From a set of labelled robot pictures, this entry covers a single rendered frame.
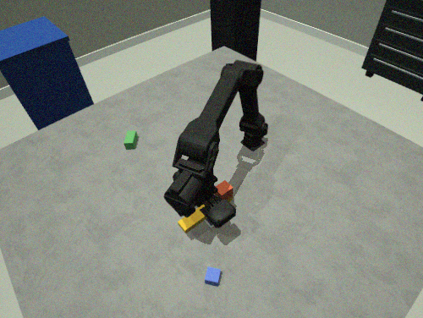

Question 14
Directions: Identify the small green block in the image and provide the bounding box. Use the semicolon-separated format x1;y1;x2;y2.
124;130;138;150

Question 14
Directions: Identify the blue cube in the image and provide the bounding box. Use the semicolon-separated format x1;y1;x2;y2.
205;266;221;287

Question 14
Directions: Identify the yellow bar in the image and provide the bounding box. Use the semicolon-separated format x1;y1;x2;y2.
178;180;233;233

